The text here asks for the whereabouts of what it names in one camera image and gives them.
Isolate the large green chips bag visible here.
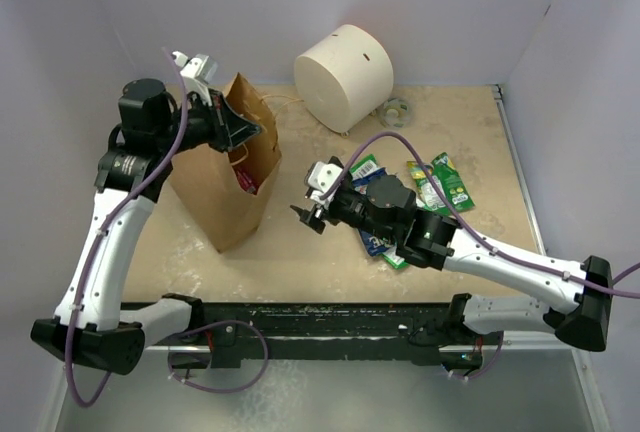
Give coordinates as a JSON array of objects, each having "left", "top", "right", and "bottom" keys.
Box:
[{"left": 350, "top": 154, "right": 408, "bottom": 270}]

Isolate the brown paper bag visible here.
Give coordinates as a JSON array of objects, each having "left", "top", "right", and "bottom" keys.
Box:
[{"left": 169, "top": 73, "right": 282, "bottom": 253}]

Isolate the blue salt vinegar chips bag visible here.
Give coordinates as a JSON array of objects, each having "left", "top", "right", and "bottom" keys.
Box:
[{"left": 353, "top": 168, "right": 391, "bottom": 257}]

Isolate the red snack packet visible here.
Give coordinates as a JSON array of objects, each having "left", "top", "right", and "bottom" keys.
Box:
[{"left": 234, "top": 168, "right": 258, "bottom": 195}]

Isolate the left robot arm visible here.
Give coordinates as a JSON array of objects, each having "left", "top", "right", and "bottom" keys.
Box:
[{"left": 30, "top": 78, "right": 261, "bottom": 375}]

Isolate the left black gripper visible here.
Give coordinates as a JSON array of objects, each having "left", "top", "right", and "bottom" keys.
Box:
[{"left": 156, "top": 89, "right": 261, "bottom": 157}]

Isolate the small yellow green snack packet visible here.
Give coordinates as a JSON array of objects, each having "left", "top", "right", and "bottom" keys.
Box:
[{"left": 407, "top": 161, "right": 447, "bottom": 213}]

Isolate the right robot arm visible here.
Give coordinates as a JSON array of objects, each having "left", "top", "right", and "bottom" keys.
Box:
[{"left": 295, "top": 157, "right": 612, "bottom": 352}]

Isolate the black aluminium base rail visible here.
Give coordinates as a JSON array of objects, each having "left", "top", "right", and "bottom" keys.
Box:
[{"left": 119, "top": 301, "right": 586, "bottom": 371}]

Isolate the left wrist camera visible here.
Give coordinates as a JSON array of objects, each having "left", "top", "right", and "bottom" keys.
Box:
[{"left": 171, "top": 51, "right": 218, "bottom": 104}]

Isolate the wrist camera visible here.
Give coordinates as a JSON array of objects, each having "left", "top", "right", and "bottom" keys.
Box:
[
  {"left": 304, "top": 161, "right": 334, "bottom": 208},
  {"left": 171, "top": 51, "right": 218, "bottom": 104}
]

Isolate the white cylindrical container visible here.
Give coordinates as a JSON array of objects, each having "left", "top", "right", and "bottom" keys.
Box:
[{"left": 294, "top": 24, "right": 394, "bottom": 134}]

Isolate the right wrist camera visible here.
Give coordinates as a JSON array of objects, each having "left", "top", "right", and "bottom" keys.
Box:
[{"left": 304, "top": 161, "right": 334, "bottom": 208}]

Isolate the clear tape roll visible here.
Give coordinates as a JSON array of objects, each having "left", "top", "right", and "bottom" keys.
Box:
[{"left": 377, "top": 98, "right": 413, "bottom": 129}]

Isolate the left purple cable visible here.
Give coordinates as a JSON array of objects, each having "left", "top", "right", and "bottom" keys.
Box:
[{"left": 63, "top": 46, "right": 191, "bottom": 408}]

